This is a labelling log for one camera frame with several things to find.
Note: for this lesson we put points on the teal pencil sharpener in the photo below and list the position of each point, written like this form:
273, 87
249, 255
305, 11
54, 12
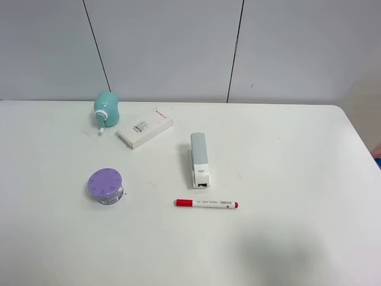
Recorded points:
106, 111

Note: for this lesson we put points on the white grey stapler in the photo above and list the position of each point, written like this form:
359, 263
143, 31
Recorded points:
200, 168

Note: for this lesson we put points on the white cardboard box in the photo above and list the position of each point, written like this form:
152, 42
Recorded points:
144, 128

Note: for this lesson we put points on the red white marker pen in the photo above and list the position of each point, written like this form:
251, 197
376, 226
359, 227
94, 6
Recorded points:
206, 204

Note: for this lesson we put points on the purple lidded round jar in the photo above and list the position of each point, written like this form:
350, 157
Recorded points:
106, 186

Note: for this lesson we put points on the blue object at table edge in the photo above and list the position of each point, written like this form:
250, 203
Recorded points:
376, 153

